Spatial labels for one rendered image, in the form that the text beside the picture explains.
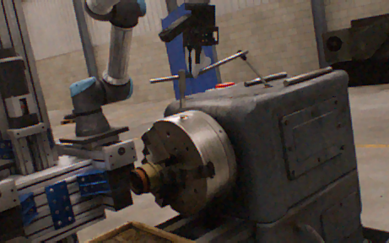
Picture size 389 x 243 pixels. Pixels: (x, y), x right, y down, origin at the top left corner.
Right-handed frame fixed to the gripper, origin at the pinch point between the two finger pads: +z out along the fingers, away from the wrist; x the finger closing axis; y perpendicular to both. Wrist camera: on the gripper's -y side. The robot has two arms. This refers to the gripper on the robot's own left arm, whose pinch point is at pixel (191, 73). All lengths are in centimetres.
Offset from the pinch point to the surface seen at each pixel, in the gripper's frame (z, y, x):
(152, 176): 26.7, -17.2, -7.2
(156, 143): 21.1, -11.2, 3.2
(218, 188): 31.5, 0.2, -15.0
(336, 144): 32, 54, -8
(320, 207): 50, 41, -16
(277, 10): 80, 700, 845
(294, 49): 182, 721, 788
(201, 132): 15.7, -1.7, -8.5
